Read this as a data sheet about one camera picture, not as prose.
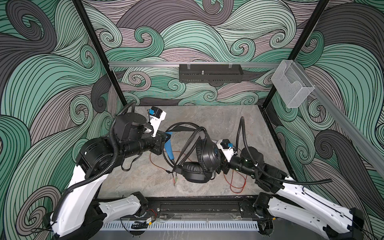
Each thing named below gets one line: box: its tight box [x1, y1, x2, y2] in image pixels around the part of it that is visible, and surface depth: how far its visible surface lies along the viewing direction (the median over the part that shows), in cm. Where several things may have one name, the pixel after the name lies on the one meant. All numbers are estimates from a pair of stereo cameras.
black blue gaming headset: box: [162, 122, 222, 184], surface depth 46 cm
